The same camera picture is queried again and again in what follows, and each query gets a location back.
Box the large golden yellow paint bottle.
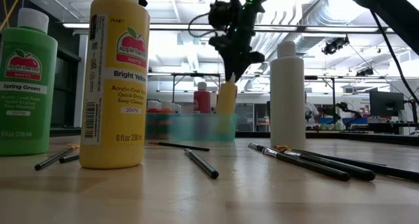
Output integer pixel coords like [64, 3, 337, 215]
[216, 72, 239, 136]

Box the long ceiling light strip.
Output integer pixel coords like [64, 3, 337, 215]
[62, 22, 395, 34]

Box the brown-handled paintbrush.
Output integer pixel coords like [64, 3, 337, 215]
[147, 140, 211, 152]

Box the small orange paint bottle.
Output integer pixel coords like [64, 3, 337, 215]
[160, 100, 173, 115]

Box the large pink-red paint bottle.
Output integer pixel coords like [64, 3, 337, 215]
[193, 81, 212, 115]

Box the large bright yellow paint bottle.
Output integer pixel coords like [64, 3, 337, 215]
[79, 0, 151, 170]

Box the black ceiling spotlight cluster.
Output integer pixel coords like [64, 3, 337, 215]
[355, 67, 375, 78]
[321, 35, 350, 56]

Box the thin brown paintbrush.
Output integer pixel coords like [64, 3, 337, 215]
[58, 154, 81, 164]

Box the black metal frame stand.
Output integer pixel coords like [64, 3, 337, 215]
[171, 72, 221, 103]
[304, 75, 337, 133]

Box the large white paint bottle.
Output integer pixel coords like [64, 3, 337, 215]
[269, 41, 307, 151]

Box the translucent green plastic bin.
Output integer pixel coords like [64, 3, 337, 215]
[145, 113, 239, 142]

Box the orange-bristle paintbrush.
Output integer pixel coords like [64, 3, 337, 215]
[34, 144, 81, 172]

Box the blue background crate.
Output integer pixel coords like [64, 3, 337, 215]
[319, 117, 369, 125]

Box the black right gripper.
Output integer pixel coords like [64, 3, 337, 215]
[209, 0, 265, 83]

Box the large green paint bottle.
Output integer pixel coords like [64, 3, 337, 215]
[0, 7, 59, 157]

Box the black computer monitor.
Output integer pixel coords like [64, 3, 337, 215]
[369, 90, 405, 118]

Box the person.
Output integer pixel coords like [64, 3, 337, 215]
[303, 91, 323, 125]

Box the silver ventilation duct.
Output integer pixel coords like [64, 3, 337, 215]
[244, 0, 373, 87]

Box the yellow extension cable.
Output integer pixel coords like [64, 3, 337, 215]
[0, 0, 24, 32]

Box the black-handled paintbrush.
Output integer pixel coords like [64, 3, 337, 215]
[278, 148, 376, 182]
[247, 142, 272, 152]
[184, 147, 220, 180]
[293, 148, 388, 168]
[274, 145, 419, 182]
[261, 147, 350, 182]

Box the small red paint bottle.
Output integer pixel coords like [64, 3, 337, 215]
[146, 100, 160, 115]

